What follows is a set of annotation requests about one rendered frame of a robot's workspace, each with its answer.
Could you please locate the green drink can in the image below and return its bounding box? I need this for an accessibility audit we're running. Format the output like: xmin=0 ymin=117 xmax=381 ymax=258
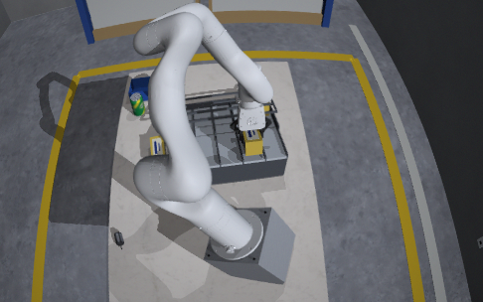
xmin=130 ymin=92 xmax=145 ymax=116

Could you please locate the blue open bin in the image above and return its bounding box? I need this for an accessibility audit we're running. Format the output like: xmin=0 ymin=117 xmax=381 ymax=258
xmin=128 ymin=76 xmax=150 ymax=101

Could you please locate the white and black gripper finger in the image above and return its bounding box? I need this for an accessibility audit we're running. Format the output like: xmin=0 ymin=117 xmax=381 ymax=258
xmin=259 ymin=117 xmax=271 ymax=138
xmin=230 ymin=119 xmax=243 ymax=144

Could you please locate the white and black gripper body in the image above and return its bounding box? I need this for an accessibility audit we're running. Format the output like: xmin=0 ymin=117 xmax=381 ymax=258
xmin=237 ymin=104 xmax=265 ymax=131

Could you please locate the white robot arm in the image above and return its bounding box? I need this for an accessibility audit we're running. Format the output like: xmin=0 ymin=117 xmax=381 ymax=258
xmin=133 ymin=3 xmax=273 ymax=260

